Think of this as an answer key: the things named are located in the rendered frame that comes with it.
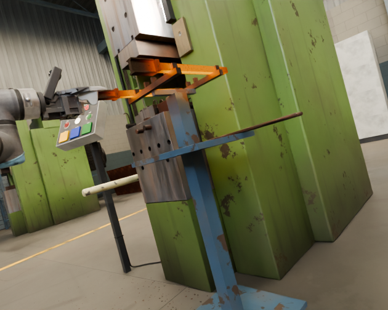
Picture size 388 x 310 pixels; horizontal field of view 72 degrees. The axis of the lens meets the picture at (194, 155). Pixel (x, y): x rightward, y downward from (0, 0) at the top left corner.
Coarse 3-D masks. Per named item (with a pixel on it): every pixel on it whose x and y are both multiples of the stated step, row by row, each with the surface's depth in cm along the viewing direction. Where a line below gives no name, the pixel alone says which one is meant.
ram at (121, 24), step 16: (112, 0) 151; (128, 0) 141; (144, 0) 146; (112, 16) 154; (128, 16) 144; (144, 16) 144; (160, 16) 152; (112, 32) 157; (128, 32) 146; (144, 32) 142; (160, 32) 150; (112, 48) 160
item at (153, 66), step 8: (136, 64) 77; (144, 64) 79; (152, 64) 81; (160, 64) 82; (168, 64) 85; (184, 64) 90; (136, 72) 76; (144, 72) 78; (152, 72) 80; (160, 72) 84; (184, 72) 91; (192, 72) 93; (200, 72) 96; (208, 72) 98; (224, 72) 104
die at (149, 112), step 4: (148, 108) 146; (152, 108) 144; (140, 112) 152; (144, 112) 150; (148, 112) 147; (152, 112) 145; (136, 116) 156; (140, 116) 153; (144, 116) 151; (148, 116) 148; (152, 116) 145; (136, 120) 157; (140, 120) 154; (136, 124) 158
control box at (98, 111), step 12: (84, 108) 180; (96, 108) 174; (72, 120) 181; (84, 120) 175; (96, 120) 170; (60, 132) 181; (96, 132) 167; (60, 144) 176; (72, 144) 175; (84, 144) 176
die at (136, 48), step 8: (136, 40) 144; (144, 40) 147; (152, 40) 151; (128, 48) 149; (136, 48) 144; (144, 48) 146; (152, 48) 150; (160, 48) 154; (168, 48) 159; (176, 48) 163; (120, 56) 156; (128, 56) 150; (136, 56) 145; (144, 56) 147; (152, 56) 150; (160, 56) 153; (168, 56) 158; (176, 56) 162; (120, 64) 158; (128, 64) 152
